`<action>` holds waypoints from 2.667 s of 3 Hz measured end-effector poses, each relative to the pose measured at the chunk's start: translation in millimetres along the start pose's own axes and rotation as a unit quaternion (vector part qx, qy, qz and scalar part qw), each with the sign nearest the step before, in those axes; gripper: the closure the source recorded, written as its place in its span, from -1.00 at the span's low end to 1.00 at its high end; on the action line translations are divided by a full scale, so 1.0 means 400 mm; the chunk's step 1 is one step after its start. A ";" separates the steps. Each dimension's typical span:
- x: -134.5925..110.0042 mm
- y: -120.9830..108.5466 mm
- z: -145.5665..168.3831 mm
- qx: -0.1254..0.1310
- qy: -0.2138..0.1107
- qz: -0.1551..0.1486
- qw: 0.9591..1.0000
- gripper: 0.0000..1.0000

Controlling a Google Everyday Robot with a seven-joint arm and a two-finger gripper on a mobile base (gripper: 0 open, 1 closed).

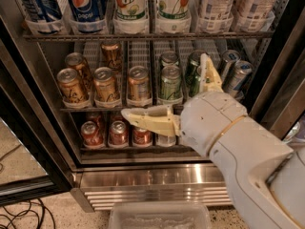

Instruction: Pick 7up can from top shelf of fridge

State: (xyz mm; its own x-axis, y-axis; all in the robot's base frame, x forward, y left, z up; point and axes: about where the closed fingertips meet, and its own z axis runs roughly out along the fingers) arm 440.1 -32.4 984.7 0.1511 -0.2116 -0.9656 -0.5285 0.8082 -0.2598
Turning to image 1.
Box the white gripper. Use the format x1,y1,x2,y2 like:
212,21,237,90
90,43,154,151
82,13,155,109
121,53,247,157

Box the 7up can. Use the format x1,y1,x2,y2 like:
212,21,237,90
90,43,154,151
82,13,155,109
115,0,146,21
158,0,189,20

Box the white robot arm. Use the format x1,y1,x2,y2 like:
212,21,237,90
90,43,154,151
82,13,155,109
121,53,305,229

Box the green lacroix can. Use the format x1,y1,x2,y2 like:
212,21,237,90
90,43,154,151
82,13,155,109
159,65,181,100
189,66,201,97
159,51,179,68
185,50,205,87

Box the green lacroix can right front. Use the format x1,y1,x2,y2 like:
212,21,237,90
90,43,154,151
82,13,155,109
189,66,201,97

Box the green lacroix can right rear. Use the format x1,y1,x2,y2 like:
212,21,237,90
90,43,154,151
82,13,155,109
185,50,205,87

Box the gold lacroix can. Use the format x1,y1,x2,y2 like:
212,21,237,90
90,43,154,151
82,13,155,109
57,68,89,103
93,67,120,102
101,41,122,72
128,66,151,101
65,52,92,92

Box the silver blue can front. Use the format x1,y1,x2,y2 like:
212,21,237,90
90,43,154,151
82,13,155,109
223,60,253,97

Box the silver blue can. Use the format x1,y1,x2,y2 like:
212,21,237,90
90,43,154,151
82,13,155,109
223,60,253,97
218,50,241,81

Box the red can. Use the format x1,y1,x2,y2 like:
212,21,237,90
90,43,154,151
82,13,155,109
110,120,128,145
81,121,103,146
133,127,152,145
110,112,126,123
86,112,105,131

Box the silver blue can rear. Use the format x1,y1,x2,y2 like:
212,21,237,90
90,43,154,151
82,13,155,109
218,50,241,81

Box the gold lacroix can rear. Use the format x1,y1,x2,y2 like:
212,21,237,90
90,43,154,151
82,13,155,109
101,41,122,72

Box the red can rear left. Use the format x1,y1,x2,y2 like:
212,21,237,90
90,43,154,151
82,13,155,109
86,112,105,131

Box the right fridge glass door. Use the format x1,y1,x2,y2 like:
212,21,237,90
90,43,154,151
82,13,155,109
251,9,305,139

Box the fridge glass door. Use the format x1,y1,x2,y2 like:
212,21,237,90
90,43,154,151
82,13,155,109
251,9,305,139
0,21,73,206

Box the red can front left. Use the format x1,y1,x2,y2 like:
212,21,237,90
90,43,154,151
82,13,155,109
81,121,103,146

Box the white can label back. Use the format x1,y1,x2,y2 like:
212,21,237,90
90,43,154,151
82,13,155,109
199,0,234,20

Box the gold lacroix can front left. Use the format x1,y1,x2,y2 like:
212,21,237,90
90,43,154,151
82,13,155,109
57,68,89,103

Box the gold lacroix can back left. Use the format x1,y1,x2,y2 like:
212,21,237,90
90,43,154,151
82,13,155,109
65,52,92,92

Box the white can far right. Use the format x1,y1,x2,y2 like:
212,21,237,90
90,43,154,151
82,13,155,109
235,0,276,19

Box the steel fridge grille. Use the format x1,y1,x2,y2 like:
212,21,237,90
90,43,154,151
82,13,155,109
71,163,232,213

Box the pepsi can front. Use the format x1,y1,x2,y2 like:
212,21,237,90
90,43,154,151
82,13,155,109
68,0,104,23

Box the left fridge glass door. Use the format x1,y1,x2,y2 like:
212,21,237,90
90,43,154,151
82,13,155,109
0,21,73,206

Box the water bottle left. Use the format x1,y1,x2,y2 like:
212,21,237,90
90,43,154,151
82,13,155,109
156,135,176,147

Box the clear plastic bin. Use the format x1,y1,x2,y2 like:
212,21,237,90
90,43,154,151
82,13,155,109
108,201,212,229

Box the black cables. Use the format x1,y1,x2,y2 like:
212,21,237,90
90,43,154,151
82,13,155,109
0,198,56,229

